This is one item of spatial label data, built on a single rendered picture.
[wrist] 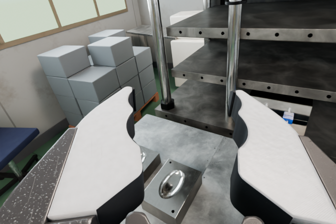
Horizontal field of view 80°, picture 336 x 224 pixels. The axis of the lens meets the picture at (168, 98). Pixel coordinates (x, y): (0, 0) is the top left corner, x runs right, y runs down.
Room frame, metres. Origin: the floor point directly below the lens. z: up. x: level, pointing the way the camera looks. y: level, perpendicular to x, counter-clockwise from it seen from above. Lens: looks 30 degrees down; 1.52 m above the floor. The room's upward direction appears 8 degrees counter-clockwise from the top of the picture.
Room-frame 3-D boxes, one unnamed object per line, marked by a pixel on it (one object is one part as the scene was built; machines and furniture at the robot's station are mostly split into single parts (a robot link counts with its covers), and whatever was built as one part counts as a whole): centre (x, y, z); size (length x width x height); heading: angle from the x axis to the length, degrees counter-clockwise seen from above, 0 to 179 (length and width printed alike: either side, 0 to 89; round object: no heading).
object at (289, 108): (0.99, -0.67, 0.87); 0.50 x 0.27 x 0.17; 144
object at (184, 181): (0.48, 0.03, 0.83); 0.20 x 0.15 x 0.07; 144
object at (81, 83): (2.32, 0.69, 0.51); 1.05 x 0.68 x 1.02; 149
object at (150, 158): (0.62, 0.17, 0.83); 0.17 x 0.13 x 0.06; 144
